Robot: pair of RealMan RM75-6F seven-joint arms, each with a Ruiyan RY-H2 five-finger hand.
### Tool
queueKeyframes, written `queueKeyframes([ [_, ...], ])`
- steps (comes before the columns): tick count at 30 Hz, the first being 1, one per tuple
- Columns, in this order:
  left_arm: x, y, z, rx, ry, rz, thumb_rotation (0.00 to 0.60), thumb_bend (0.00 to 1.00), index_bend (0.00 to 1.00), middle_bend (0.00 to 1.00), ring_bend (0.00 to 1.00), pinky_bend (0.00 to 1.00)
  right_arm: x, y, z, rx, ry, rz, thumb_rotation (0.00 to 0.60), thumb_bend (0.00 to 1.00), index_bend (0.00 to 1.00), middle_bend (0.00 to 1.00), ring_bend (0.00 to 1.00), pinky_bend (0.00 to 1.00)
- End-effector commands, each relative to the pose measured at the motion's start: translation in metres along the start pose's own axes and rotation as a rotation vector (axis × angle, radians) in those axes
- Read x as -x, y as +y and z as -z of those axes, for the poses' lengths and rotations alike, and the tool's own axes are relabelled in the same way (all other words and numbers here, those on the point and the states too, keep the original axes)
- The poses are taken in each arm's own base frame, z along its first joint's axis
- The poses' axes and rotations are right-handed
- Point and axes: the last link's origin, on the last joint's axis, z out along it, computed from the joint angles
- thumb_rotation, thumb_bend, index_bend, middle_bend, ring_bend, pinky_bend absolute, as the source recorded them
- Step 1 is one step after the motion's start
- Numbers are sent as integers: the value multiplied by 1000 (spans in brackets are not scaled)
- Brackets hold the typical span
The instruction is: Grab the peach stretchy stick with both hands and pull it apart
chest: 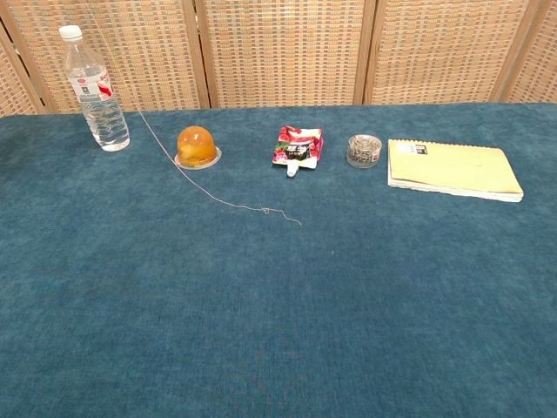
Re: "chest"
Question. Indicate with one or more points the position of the red spouted drink pouch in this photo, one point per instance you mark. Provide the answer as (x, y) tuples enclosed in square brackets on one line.
[(298, 148)]

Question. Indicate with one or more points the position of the clear box of paper clips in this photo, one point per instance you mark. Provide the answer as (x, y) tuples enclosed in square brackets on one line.
[(364, 152)]

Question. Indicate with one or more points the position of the brown bun in cup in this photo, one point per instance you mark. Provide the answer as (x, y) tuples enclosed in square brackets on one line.
[(196, 146)]

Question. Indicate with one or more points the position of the blue table cloth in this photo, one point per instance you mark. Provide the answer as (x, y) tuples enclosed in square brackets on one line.
[(174, 305)]

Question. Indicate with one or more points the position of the woven wooden folding screen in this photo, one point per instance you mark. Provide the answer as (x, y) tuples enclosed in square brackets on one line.
[(283, 52)]

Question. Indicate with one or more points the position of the kraft cover spiral notebook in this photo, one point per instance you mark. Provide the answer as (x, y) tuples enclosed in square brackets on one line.
[(452, 167)]

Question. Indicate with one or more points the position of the clear plastic water bottle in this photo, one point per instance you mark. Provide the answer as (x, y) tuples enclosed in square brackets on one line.
[(100, 113)]

